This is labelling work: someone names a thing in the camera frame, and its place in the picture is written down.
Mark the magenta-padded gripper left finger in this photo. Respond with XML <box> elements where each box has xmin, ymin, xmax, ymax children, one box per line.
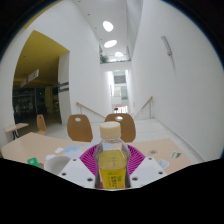
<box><xmin>57</xmin><ymin>143</ymin><xmax>101</xmax><ymax>189</ymax></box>

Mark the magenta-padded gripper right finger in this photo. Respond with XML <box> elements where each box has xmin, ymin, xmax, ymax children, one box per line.
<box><xmin>125</xmin><ymin>144</ymin><xmax>168</xmax><ymax>188</ymax></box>

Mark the yellow drink bottle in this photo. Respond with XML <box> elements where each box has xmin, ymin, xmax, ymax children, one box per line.
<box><xmin>93</xmin><ymin>121</ymin><xmax>132</xmax><ymax>190</ymax></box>

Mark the pale cloud-shaped sticker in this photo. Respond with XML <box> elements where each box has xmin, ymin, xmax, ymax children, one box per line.
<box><xmin>157</xmin><ymin>159</ymin><xmax>170</xmax><ymax>169</ymax></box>

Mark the round orange sticker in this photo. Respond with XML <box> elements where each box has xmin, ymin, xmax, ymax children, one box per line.
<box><xmin>147</xmin><ymin>148</ymin><xmax>160</xmax><ymax>157</ymax></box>

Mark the white ceramic mug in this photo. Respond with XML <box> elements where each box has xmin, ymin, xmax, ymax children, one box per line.
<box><xmin>43</xmin><ymin>155</ymin><xmax>72</xmax><ymax>176</ymax></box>

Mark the blue yellow sticker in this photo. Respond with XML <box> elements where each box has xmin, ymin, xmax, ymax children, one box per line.
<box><xmin>170</xmin><ymin>151</ymin><xmax>183</xmax><ymax>160</ymax></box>

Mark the wooden chair with backrest hole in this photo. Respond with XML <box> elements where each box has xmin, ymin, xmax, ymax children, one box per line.
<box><xmin>104</xmin><ymin>113</ymin><xmax>137</xmax><ymax>144</ymax></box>
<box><xmin>66</xmin><ymin>114</ymin><xmax>94</xmax><ymax>143</ymax></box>

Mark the small green box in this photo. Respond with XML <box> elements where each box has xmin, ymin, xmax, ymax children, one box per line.
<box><xmin>27</xmin><ymin>157</ymin><xmax>41</xmax><ymax>168</ymax></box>

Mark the narrow wooden chair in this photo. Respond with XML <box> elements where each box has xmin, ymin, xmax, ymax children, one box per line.
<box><xmin>35</xmin><ymin>114</ymin><xmax>48</xmax><ymax>135</ymax></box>

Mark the wooden stair handrail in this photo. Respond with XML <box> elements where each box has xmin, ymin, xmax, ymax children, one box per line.
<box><xmin>75</xmin><ymin>101</ymin><xmax>106</xmax><ymax>119</ymax></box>
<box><xmin>133</xmin><ymin>96</ymin><xmax>155</xmax><ymax>119</ymax></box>

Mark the small wooden side table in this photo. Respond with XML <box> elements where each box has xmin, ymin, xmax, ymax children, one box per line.
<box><xmin>4</xmin><ymin>122</ymin><xmax>30</xmax><ymax>140</ymax></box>

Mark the dark shop shelf unit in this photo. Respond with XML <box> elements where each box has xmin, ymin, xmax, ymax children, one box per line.
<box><xmin>12</xmin><ymin>88</ymin><xmax>38</xmax><ymax>119</ymax></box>

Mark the white hanging sign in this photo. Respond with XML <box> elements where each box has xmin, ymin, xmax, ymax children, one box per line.
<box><xmin>20</xmin><ymin>68</ymin><xmax>40</xmax><ymax>88</ymax></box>

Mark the green balcony plant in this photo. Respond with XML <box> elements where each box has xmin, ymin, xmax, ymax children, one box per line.
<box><xmin>99</xmin><ymin>53</ymin><xmax>110</xmax><ymax>64</ymax></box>

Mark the group of oval ceiling lights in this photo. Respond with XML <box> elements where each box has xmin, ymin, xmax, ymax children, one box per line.
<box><xmin>102</xmin><ymin>20</ymin><xmax>125</xmax><ymax>58</ymax></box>

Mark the dark wall sign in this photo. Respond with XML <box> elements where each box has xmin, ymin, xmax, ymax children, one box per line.
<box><xmin>57</xmin><ymin>81</ymin><xmax>70</xmax><ymax>94</ymax></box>

